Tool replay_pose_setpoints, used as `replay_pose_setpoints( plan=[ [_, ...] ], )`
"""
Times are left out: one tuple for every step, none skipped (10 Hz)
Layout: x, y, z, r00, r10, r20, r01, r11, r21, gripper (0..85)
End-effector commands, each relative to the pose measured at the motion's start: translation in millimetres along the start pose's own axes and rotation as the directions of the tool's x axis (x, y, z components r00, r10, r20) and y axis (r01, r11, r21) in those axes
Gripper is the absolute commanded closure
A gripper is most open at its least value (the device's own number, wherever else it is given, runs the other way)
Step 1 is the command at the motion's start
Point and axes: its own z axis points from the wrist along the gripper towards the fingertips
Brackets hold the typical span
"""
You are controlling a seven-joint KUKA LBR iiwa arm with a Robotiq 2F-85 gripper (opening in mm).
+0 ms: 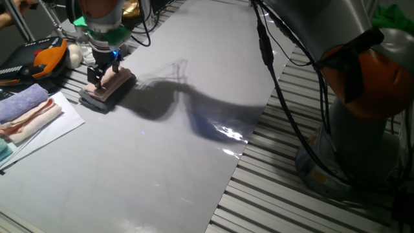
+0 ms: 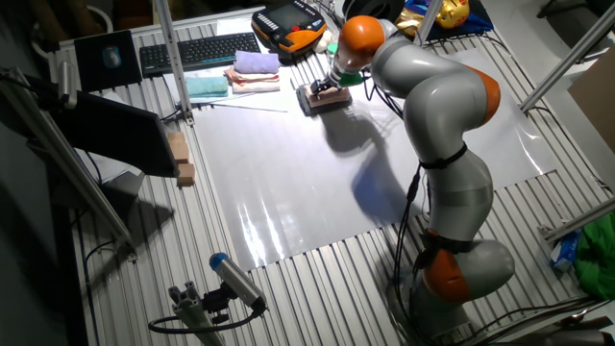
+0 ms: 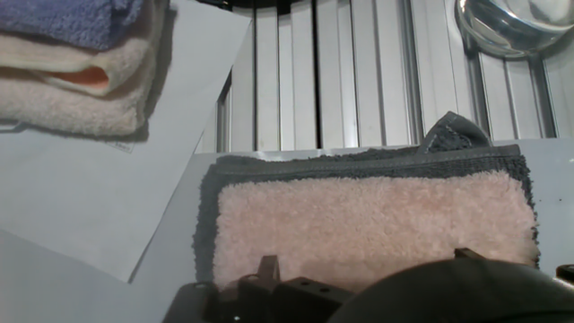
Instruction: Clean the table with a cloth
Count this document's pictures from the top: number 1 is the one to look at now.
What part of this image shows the peach folded cloth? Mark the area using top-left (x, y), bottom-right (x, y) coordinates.
top-left (0, 98), bottom-right (56, 132)

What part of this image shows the dark grey terry cloth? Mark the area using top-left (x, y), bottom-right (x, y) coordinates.
top-left (78, 72), bottom-right (138, 115)

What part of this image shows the black round device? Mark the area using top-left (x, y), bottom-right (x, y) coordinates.
top-left (65, 0), bottom-right (85, 25)

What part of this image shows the thick black cable bundle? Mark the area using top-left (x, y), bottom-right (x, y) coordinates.
top-left (250, 0), bottom-right (345, 188)

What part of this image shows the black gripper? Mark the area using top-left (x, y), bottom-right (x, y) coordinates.
top-left (86, 45), bottom-right (123, 91)

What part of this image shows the white paper sheet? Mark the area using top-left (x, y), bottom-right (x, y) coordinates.
top-left (0, 91), bottom-right (86, 171)

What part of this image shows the gold foil object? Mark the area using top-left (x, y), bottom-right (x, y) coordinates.
top-left (122, 0), bottom-right (142, 19)

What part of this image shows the green fabric heap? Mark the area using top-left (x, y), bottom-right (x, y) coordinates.
top-left (371, 3), bottom-right (414, 36)

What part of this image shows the person forearm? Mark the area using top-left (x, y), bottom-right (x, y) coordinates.
top-left (0, 11), bottom-right (16, 30)

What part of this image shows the thin metal stand rod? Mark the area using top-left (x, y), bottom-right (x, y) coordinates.
top-left (34, 0), bottom-right (69, 38)

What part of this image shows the orange and black teach pendant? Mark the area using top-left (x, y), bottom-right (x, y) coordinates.
top-left (0, 36), bottom-right (69, 87)

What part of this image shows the grey plastic table mat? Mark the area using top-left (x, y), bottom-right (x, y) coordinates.
top-left (0, 0), bottom-right (297, 233)

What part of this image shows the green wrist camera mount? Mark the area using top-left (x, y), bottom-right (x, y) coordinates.
top-left (72, 16), bottom-right (133, 47)

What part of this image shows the teal folded cloth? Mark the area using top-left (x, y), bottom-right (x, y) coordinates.
top-left (0, 138), bottom-right (14, 162)

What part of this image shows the cream folded cloth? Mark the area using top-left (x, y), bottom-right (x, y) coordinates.
top-left (0, 104), bottom-right (63, 144)

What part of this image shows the thin black looping cable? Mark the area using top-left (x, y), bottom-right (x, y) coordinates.
top-left (130, 0), bottom-right (153, 48)

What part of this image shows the aluminium frame post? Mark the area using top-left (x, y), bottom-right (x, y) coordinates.
top-left (2, 0), bottom-right (36, 43)

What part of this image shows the white egg-shaped object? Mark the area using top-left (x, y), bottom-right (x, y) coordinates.
top-left (65, 43), bottom-right (83, 70)

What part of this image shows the purple folded cloth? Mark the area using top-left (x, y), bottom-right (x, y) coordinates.
top-left (0, 83), bottom-right (50, 125)

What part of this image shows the pink terry cloth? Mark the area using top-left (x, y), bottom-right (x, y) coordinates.
top-left (83, 66), bottom-right (133, 102)

